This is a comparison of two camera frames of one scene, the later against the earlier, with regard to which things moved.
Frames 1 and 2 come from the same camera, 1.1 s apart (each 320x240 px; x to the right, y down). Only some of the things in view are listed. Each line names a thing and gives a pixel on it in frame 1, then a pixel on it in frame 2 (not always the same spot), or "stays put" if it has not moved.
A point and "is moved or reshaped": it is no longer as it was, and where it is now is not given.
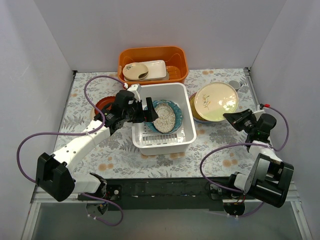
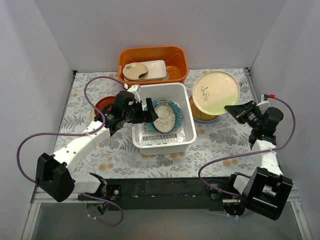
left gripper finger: [147, 116] stays put
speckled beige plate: [166, 118] stays put
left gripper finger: [151, 107] stays put
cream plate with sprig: [213, 100] is moved or reshaped
